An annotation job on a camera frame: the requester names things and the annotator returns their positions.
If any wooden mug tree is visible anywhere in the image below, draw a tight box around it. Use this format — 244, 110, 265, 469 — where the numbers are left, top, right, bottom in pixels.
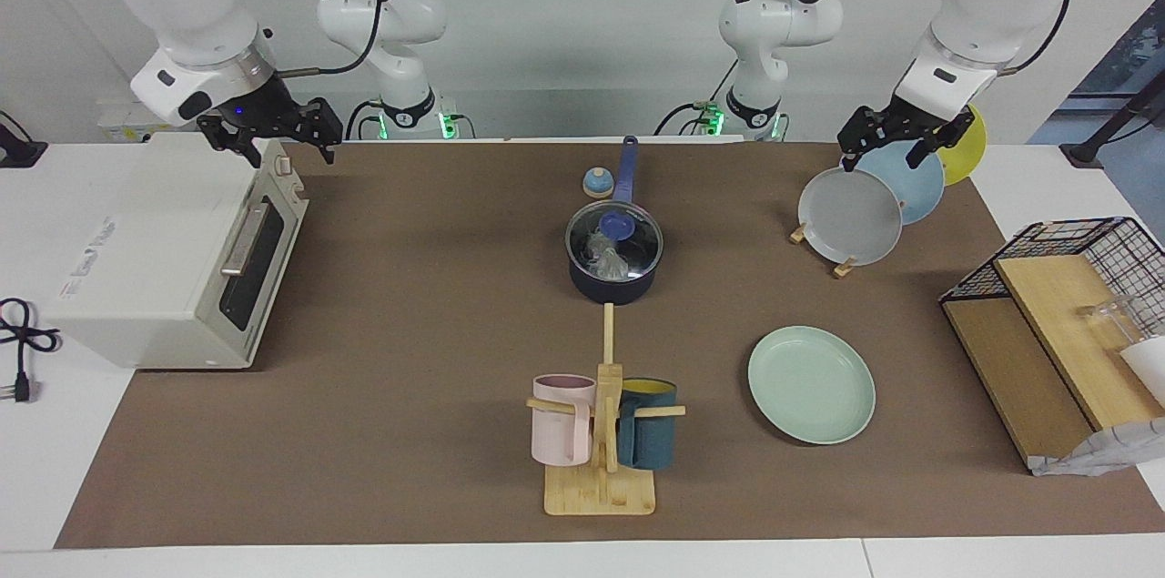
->
526, 303, 686, 517

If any black base cable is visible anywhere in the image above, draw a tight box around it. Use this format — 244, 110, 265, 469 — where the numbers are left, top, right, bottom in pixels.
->
653, 59, 740, 138
344, 98, 385, 141

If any brown table mat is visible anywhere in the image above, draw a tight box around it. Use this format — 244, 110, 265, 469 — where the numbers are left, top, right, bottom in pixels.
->
55, 141, 1165, 550

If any white cup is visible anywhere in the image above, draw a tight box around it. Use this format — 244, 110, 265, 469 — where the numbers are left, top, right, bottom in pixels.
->
1119, 337, 1165, 406

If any grey cloth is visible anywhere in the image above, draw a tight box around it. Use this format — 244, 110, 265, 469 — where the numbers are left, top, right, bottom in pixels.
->
1028, 417, 1165, 477

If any clear glass cup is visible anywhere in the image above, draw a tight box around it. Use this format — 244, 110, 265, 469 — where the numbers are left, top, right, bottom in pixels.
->
1080, 296, 1139, 347

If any white power strip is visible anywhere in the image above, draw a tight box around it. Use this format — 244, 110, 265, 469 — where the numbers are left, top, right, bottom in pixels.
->
97, 100, 169, 144

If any light bamboo board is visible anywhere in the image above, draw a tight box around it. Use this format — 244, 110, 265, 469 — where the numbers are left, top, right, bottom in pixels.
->
993, 254, 1165, 431

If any black wire basket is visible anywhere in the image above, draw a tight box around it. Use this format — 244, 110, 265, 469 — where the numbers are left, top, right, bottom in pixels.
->
939, 217, 1165, 342

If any black right base cable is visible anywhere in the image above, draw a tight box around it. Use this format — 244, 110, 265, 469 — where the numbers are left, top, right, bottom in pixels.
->
344, 98, 385, 141

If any white toaster oven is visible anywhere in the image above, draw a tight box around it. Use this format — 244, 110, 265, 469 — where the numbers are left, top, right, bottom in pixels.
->
41, 132, 310, 371

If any black stand leg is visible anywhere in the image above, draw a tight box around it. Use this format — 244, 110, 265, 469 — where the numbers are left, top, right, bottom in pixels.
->
1060, 73, 1165, 167

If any white vermicelli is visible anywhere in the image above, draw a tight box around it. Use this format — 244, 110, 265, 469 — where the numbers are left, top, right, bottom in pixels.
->
582, 232, 638, 280

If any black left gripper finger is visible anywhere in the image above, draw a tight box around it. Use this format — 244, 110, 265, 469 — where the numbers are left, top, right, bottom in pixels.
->
838, 107, 873, 172
906, 109, 975, 169

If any yellow plate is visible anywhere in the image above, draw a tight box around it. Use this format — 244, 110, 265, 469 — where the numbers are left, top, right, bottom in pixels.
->
936, 105, 988, 188

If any glass lid with blue knob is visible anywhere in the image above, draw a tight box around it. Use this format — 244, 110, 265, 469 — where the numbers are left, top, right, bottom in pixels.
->
564, 201, 664, 282

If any grey plate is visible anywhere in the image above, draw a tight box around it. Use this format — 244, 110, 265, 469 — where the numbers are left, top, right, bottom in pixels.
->
798, 167, 904, 267

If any wooden plate rack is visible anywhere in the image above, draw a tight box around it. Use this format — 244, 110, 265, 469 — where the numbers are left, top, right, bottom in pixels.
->
789, 216, 857, 279

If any light blue plate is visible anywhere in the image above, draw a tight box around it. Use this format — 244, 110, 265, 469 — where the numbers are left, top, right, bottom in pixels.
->
851, 141, 946, 226

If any pink mug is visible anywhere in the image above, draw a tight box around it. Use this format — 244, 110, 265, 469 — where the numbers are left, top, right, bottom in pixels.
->
532, 374, 597, 468

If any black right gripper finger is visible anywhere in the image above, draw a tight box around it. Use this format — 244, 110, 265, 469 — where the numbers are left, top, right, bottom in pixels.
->
308, 98, 344, 164
198, 118, 265, 167

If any dark blue saucepan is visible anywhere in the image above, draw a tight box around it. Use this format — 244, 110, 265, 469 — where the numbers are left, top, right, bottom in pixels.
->
566, 136, 664, 306

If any mint green plate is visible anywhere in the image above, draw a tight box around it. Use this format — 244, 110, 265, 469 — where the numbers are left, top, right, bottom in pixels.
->
747, 325, 876, 446

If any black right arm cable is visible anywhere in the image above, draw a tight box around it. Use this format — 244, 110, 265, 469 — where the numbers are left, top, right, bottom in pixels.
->
273, 0, 383, 76

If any black left base cable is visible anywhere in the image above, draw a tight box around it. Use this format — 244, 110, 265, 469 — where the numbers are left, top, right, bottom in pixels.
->
653, 59, 740, 138

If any black power cable with plug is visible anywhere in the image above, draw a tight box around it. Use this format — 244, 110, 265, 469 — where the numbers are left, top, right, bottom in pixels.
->
0, 298, 63, 404

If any black clamp mount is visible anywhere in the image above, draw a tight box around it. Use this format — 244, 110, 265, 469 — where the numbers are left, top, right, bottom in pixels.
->
0, 109, 48, 169

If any dark teal mug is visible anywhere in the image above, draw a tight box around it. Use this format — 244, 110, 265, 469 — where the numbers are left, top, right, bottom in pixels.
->
616, 378, 678, 471

